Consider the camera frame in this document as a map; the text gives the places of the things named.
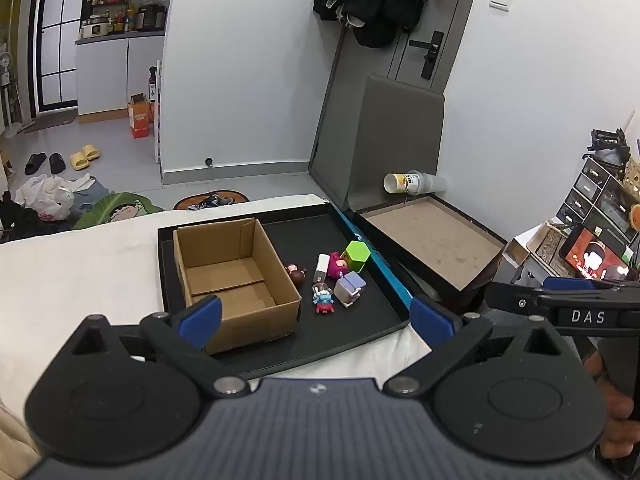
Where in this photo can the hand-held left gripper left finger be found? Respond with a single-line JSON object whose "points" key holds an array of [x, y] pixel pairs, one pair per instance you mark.
{"points": [[202, 320]]}

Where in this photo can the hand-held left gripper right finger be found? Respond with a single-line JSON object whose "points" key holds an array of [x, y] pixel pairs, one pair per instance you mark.
{"points": [[431, 321]]}

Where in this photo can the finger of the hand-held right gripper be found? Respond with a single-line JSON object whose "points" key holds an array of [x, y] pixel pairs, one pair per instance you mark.
{"points": [[515, 297], [570, 283]]}

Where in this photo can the brown cardboard box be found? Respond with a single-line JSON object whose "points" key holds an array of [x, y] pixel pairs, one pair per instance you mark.
{"points": [[235, 280]]}

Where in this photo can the purple cube toy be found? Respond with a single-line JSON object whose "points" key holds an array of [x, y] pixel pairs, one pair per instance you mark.
{"points": [[348, 287]]}

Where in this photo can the green hexagonal box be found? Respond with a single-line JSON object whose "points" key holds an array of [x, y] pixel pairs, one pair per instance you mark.
{"points": [[357, 256]]}

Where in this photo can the brown head figurine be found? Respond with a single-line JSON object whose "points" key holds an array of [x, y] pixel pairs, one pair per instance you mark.
{"points": [[298, 276]]}

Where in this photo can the black tray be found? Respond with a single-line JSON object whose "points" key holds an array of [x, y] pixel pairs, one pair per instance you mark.
{"points": [[310, 330]]}

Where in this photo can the pink figure toy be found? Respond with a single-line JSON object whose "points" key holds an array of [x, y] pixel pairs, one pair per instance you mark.
{"points": [[337, 266]]}

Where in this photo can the red and blue figurine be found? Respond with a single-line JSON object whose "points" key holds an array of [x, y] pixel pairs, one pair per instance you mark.
{"points": [[324, 300]]}

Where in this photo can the person's right hand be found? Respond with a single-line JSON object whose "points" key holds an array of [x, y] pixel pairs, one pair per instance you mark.
{"points": [[620, 435]]}

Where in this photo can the phone with lit screen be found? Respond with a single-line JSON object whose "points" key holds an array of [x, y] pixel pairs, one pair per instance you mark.
{"points": [[595, 255]]}

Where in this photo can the patterned wooden tray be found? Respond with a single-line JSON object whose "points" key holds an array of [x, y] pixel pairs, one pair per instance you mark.
{"points": [[550, 245]]}

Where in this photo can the black drawer cabinet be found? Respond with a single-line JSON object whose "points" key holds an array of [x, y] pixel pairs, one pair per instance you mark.
{"points": [[590, 185]]}

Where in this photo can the orange rimmed door mat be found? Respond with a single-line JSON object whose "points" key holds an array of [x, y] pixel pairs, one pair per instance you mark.
{"points": [[210, 201]]}

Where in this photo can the green cartoon cushion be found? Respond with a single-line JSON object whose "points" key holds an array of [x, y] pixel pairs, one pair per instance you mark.
{"points": [[120, 210]]}

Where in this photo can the black device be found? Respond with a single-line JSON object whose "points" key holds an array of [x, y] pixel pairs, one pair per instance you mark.
{"points": [[607, 147]]}

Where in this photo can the yellow print paper cup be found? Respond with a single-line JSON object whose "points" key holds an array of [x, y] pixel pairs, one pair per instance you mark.
{"points": [[402, 182]]}

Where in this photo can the blue jeans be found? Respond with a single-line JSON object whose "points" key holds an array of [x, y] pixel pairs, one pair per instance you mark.
{"points": [[95, 195]]}

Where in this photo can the grey chair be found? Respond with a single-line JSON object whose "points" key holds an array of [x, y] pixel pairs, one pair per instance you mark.
{"points": [[400, 130]]}

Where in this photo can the white plastic bag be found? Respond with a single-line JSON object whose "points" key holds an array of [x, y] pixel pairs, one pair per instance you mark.
{"points": [[47, 195]]}

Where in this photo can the yellow slipper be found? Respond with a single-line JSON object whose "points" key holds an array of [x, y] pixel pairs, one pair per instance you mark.
{"points": [[91, 151], [78, 160]]}

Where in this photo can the black clothes pile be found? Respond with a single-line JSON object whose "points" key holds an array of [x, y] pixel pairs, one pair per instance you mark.
{"points": [[20, 220]]}

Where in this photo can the orange carton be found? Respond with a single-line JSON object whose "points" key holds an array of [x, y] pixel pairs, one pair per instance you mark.
{"points": [[141, 119]]}

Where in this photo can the black slipper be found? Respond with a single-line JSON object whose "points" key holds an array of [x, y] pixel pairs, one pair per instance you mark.
{"points": [[36, 162], [56, 162]]}

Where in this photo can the brown floor mat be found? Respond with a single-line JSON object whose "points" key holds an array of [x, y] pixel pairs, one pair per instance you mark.
{"points": [[50, 122]]}

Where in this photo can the black door lock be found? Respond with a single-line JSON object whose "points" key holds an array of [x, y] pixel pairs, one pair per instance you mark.
{"points": [[431, 55]]}

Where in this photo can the grey door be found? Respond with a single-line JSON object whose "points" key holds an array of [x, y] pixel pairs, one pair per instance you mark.
{"points": [[405, 60]]}

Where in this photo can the white kitchen cabinet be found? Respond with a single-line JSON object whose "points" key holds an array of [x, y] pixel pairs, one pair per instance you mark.
{"points": [[110, 75]]}

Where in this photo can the white standing fan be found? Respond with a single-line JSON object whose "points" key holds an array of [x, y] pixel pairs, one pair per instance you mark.
{"points": [[6, 90]]}

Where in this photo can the white rice cooker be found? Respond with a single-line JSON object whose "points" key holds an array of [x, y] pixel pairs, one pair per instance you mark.
{"points": [[95, 29]]}

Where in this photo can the black framed glass door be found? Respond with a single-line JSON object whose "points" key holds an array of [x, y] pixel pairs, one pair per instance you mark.
{"points": [[57, 35]]}

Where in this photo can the kitchen shelf with bottles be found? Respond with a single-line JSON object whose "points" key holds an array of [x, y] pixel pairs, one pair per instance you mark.
{"points": [[125, 7]]}

